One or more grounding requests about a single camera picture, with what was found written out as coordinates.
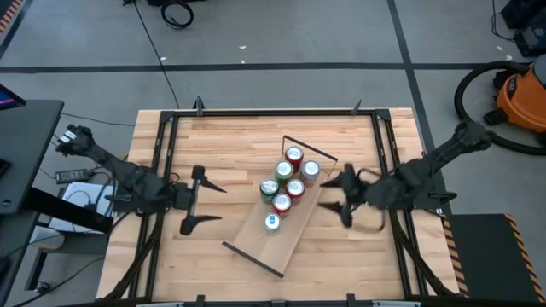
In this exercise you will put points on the red soda can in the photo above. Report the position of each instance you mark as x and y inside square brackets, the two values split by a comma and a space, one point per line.
[294, 153]

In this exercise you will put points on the light green soda can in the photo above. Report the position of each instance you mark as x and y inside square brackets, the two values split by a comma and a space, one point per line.
[283, 169]

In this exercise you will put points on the black aluminium table frame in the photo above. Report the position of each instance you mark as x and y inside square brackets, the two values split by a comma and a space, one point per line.
[273, 113]

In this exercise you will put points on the wooden shelf with black legs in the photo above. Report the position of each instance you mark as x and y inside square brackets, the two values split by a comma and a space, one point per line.
[294, 239]

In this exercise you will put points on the white flat box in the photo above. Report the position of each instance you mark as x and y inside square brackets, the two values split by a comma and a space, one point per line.
[81, 192]

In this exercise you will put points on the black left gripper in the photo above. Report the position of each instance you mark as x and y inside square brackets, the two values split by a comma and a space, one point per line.
[185, 197]

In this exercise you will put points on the silver soda can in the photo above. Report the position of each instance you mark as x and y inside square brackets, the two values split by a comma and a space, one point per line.
[310, 168]

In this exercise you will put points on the orange shop vacuum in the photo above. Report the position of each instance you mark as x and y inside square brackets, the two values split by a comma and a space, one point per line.
[458, 102]
[522, 100]

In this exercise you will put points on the slim silver blue can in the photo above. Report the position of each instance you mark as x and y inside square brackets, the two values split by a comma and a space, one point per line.
[272, 221]

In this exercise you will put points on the black desk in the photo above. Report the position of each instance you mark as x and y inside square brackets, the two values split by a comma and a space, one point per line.
[25, 149]

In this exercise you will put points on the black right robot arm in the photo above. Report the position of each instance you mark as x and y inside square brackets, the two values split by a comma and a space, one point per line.
[435, 155]

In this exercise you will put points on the black equipment cases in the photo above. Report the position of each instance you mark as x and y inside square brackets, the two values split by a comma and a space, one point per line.
[531, 34]

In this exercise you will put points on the lit computer monitor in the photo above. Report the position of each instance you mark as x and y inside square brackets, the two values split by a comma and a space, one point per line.
[8, 100]

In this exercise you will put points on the green Sprite can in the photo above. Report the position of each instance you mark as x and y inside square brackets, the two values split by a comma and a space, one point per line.
[269, 187]

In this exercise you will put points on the black power adapter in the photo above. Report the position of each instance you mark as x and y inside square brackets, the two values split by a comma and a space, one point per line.
[72, 175]

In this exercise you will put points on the black platform with hazard stripes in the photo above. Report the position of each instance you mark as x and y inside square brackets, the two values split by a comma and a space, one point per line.
[486, 256]

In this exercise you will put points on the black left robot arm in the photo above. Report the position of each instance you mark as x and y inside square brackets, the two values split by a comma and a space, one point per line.
[106, 162]

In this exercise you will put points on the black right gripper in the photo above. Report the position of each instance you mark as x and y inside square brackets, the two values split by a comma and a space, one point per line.
[356, 194]

